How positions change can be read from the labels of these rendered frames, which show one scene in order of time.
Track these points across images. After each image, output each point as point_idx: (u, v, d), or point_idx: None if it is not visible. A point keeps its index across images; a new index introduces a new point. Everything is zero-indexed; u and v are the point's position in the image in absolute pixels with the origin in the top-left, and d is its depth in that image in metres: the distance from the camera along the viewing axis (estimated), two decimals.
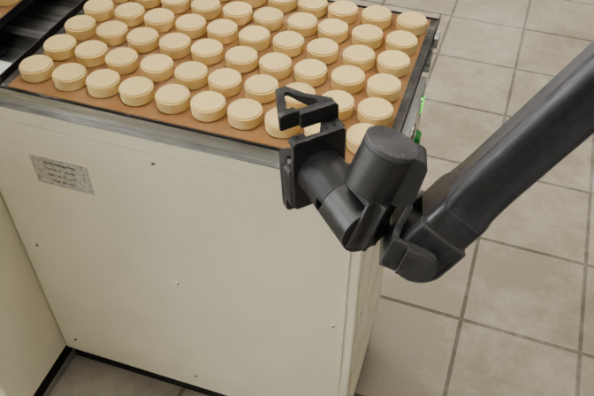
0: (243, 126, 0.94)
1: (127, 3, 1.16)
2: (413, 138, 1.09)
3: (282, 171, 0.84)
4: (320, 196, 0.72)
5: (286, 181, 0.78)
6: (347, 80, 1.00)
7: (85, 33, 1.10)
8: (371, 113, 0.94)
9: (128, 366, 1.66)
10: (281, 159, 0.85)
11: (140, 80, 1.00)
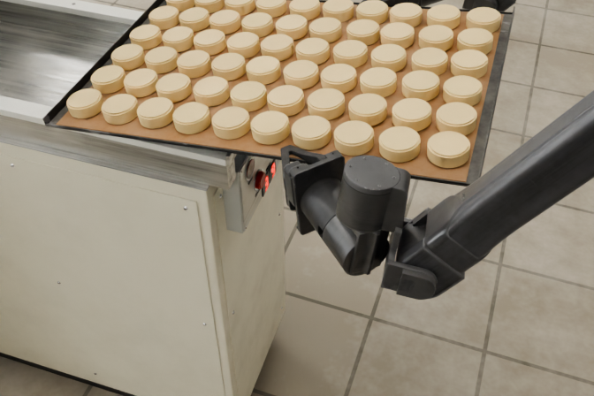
0: (310, 146, 0.85)
1: (175, 27, 1.09)
2: None
3: None
4: (322, 224, 0.75)
5: (287, 182, 0.78)
6: (421, 87, 0.90)
7: (133, 62, 1.04)
8: (453, 119, 0.84)
9: (38, 364, 1.69)
10: (284, 161, 0.85)
11: (195, 106, 0.92)
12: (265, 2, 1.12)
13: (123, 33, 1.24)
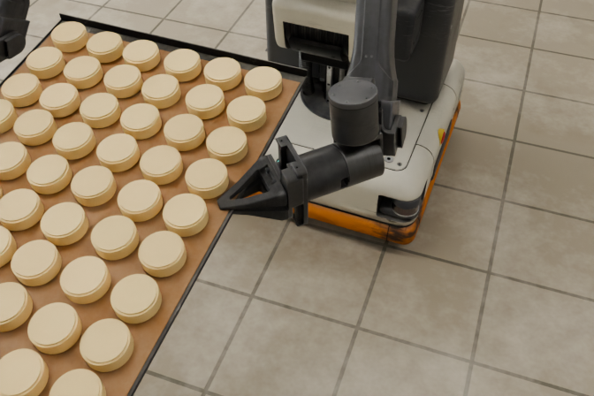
0: (228, 180, 0.81)
1: None
2: None
3: (253, 209, 0.79)
4: (343, 174, 0.80)
5: (295, 189, 0.77)
6: (171, 87, 0.90)
7: None
8: (231, 72, 0.91)
9: None
10: (235, 209, 0.79)
11: (124, 288, 0.71)
12: None
13: None
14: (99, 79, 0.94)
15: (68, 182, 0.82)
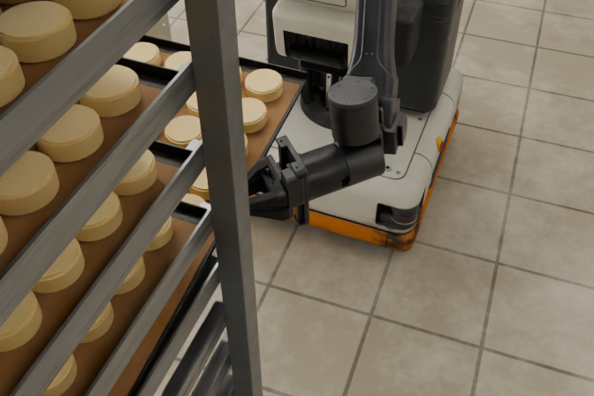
0: None
1: None
2: None
3: (253, 209, 0.79)
4: (343, 173, 0.80)
5: (295, 189, 0.77)
6: None
7: None
8: None
9: None
10: None
11: None
12: None
13: None
14: None
15: None
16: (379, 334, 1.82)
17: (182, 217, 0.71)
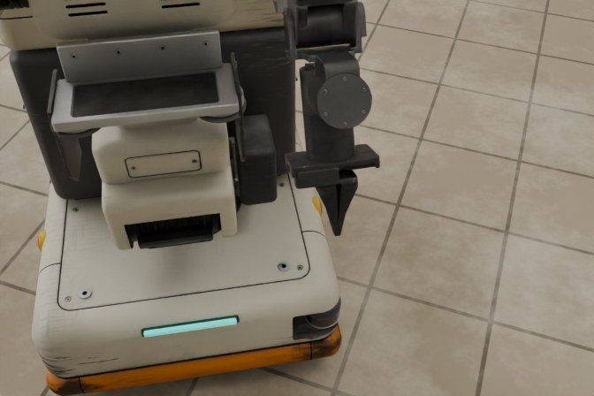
0: None
1: None
2: None
3: (338, 211, 0.80)
4: (319, 119, 0.75)
5: (311, 179, 0.76)
6: None
7: None
8: None
9: None
10: (337, 224, 0.81)
11: None
12: None
13: None
14: None
15: None
16: None
17: None
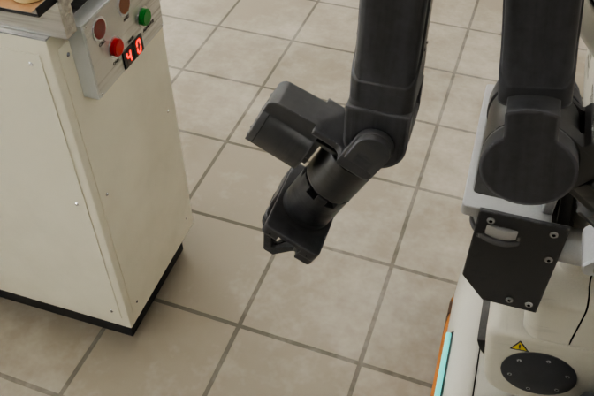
0: None
1: None
2: (125, 9, 1.12)
3: None
4: (311, 161, 0.71)
5: (282, 179, 0.76)
6: None
7: None
8: None
9: None
10: (267, 238, 0.79)
11: None
12: None
13: None
14: None
15: None
16: None
17: None
